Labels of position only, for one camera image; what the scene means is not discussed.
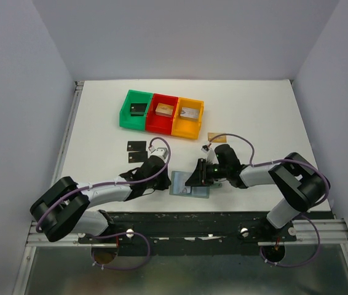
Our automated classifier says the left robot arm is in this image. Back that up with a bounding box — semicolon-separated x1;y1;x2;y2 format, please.
30;155;171;242

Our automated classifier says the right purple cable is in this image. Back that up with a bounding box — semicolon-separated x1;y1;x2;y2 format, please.
207;133;331;269

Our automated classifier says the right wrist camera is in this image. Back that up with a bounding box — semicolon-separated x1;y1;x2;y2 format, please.
201;144;216;163

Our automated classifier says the black credit card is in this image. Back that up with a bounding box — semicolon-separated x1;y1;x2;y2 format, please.
127;141;146;152

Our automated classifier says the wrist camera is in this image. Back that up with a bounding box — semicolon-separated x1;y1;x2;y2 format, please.
201;144;216;163
149;146;168;161

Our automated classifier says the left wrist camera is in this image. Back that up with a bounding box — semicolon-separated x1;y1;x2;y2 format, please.
149;146;168;161

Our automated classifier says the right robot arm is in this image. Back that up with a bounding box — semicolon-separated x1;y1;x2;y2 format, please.
185;144;330;230

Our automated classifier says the tan card stack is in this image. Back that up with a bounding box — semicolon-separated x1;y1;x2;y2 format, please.
155;103;174;117

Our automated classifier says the black card stack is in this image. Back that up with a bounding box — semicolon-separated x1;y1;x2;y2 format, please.
130;103;148;116

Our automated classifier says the gold VIP card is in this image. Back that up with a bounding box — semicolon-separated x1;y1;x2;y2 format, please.
207;132;227;143

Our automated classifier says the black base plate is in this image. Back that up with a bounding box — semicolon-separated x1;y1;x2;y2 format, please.
40;211;309;258

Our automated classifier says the sage green card holder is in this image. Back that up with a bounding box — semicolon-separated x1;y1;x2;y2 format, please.
170;171;223;199

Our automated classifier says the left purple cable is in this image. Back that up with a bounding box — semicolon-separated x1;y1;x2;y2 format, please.
35;137;172;271

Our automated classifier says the silver card stack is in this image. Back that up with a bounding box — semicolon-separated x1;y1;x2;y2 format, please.
180;107;200;120

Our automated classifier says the purple cable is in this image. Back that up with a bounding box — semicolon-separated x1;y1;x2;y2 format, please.
35;137;172;271
207;133;331;269

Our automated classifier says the silver VIP card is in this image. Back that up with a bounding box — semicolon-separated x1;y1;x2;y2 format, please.
172;171;192;195

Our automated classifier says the aluminium frame rail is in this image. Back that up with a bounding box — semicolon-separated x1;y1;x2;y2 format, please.
30;81;84;242

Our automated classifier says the red plastic bin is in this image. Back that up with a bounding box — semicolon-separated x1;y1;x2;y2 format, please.
145;93;178;135

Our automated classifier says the green plastic bin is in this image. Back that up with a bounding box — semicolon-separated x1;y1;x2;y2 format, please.
119;90;153;131

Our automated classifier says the yellow plastic bin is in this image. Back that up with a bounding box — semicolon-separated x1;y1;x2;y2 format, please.
171;97;204;140

